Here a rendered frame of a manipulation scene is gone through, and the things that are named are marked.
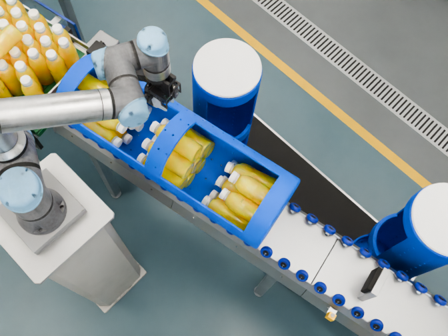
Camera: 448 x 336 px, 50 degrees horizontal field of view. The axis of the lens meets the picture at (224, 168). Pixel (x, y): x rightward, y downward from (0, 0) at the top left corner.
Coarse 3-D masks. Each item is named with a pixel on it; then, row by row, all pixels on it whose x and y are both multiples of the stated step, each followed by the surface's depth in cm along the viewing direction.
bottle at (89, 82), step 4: (88, 76) 174; (92, 76) 175; (84, 80) 173; (88, 80) 173; (92, 80) 173; (96, 80) 174; (80, 84) 173; (84, 84) 173; (88, 84) 172; (92, 84) 172; (96, 84) 172; (100, 84) 173; (104, 84) 173; (80, 88) 174; (84, 88) 173; (88, 88) 173; (92, 88) 172; (96, 88) 172; (100, 88) 172
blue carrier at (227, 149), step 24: (72, 72) 167; (192, 120) 165; (168, 144) 160; (216, 144) 182; (240, 144) 165; (144, 168) 166; (216, 168) 185; (264, 168) 177; (192, 192) 180; (288, 192) 155; (216, 216) 161; (264, 216) 154
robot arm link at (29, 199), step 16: (0, 176) 137; (16, 176) 134; (32, 176) 134; (0, 192) 133; (16, 192) 133; (32, 192) 133; (48, 192) 143; (16, 208) 133; (32, 208) 136; (48, 208) 144
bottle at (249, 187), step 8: (240, 176) 163; (248, 176) 163; (240, 184) 162; (248, 184) 161; (256, 184) 162; (240, 192) 163; (248, 192) 161; (256, 192) 161; (264, 192) 161; (256, 200) 162
